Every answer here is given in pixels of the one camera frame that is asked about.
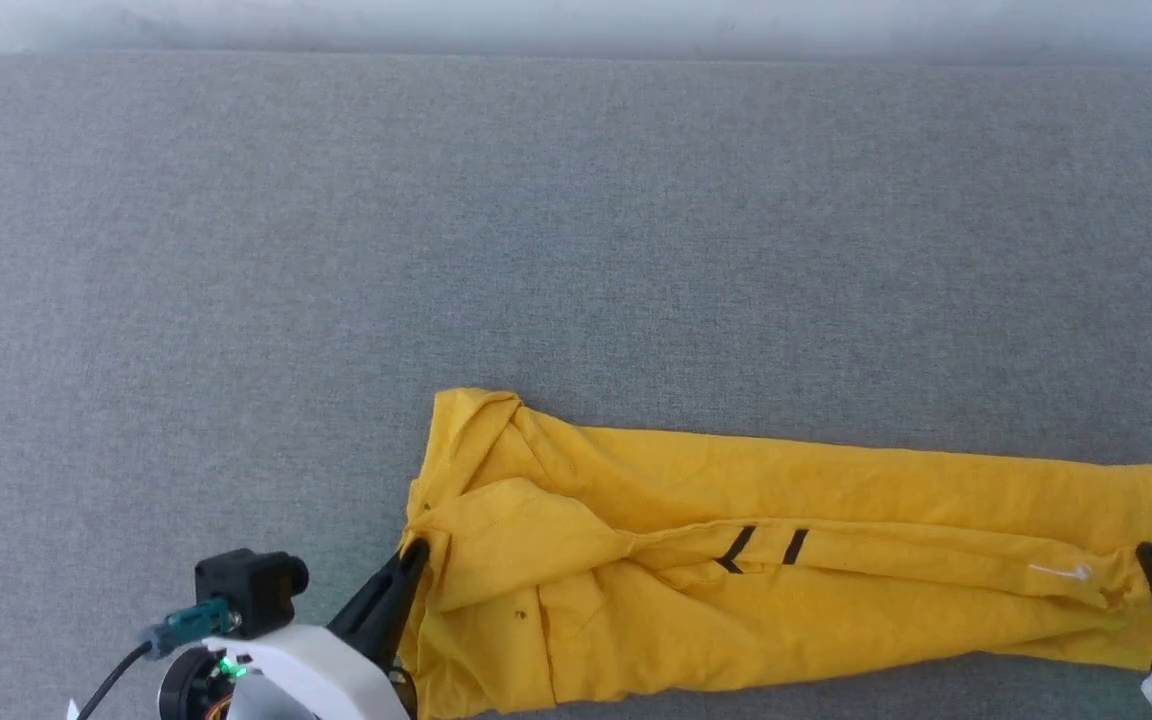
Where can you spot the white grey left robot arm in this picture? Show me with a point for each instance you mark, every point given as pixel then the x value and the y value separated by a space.
pixel 266 705

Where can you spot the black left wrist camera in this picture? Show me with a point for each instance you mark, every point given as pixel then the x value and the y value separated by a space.
pixel 246 590

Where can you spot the yellow tiger face shirt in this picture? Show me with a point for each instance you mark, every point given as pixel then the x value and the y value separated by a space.
pixel 736 480

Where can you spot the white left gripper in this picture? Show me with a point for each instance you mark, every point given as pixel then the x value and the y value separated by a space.
pixel 326 670

